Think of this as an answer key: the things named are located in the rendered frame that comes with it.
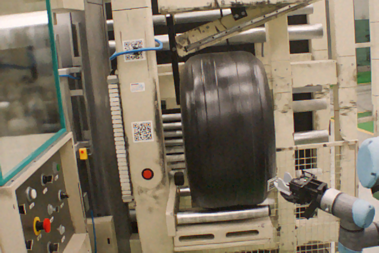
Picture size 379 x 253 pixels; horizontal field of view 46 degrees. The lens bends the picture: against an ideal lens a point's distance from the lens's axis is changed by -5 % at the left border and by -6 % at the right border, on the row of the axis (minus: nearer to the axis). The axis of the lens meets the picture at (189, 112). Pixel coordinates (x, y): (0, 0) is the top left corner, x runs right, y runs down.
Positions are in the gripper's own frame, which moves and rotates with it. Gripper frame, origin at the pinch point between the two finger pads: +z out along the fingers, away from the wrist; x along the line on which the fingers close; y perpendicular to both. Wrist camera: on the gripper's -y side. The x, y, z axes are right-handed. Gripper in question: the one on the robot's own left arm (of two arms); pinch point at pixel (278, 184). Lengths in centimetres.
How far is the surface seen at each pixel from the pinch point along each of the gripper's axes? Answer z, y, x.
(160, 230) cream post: 37, -17, 30
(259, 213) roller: 8.0, -14.0, 4.3
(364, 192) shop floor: 85, -190, -185
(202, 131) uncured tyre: 15.3, 25.4, 12.5
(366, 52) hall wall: 513, -461, -923
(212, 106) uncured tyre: 15.7, 30.5, 5.8
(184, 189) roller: 47, -17, 8
